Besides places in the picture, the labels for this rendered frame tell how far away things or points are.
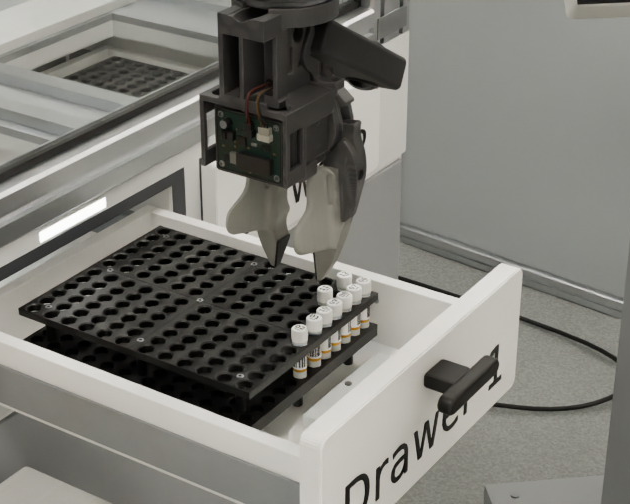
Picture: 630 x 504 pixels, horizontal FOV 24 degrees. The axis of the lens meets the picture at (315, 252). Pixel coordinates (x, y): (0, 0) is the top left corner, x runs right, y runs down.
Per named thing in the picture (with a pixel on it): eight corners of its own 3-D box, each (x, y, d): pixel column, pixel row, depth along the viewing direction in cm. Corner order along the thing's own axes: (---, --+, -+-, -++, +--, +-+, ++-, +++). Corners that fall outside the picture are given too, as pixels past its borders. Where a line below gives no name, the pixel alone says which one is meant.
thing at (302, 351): (378, 299, 116) (378, 292, 116) (249, 400, 103) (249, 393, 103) (358, 293, 117) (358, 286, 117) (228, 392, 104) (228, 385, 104)
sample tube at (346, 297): (354, 344, 115) (355, 293, 113) (346, 351, 115) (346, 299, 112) (341, 339, 116) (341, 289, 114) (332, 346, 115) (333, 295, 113)
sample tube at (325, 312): (335, 359, 113) (335, 308, 111) (326, 366, 112) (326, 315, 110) (321, 355, 114) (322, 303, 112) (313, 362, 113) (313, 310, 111)
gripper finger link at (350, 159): (303, 218, 103) (288, 102, 100) (317, 209, 105) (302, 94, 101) (359, 226, 101) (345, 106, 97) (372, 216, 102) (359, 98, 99)
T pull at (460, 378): (500, 371, 106) (501, 355, 105) (450, 420, 100) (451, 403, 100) (456, 357, 107) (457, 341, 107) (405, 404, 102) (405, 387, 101)
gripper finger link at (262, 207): (206, 274, 105) (217, 162, 100) (253, 243, 109) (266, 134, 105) (240, 291, 104) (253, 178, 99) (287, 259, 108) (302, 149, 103)
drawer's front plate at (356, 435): (514, 384, 119) (523, 265, 114) (321, 578, 98) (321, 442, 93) (495, 378, 120) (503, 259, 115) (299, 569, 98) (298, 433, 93)
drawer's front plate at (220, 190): (379, 167, 158) (381, 71, 153) (219, 271, 137) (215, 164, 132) (365, 163, 159) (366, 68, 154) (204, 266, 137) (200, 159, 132)
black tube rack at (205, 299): (376, 361, 119) (378, 292, 116) (251, 467, 106) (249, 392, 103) (163, 289, 130) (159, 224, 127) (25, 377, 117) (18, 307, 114)
